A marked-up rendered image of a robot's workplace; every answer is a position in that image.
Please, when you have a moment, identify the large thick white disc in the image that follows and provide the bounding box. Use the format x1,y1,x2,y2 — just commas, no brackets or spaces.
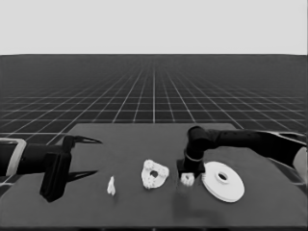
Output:
200,161,245,204

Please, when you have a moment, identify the small white T-shaped piece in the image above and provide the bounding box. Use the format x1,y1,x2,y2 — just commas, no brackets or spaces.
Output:
106,175,116,197

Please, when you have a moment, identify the white round carrier with pins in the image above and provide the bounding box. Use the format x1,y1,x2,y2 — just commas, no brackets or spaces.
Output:
141,160,170,191

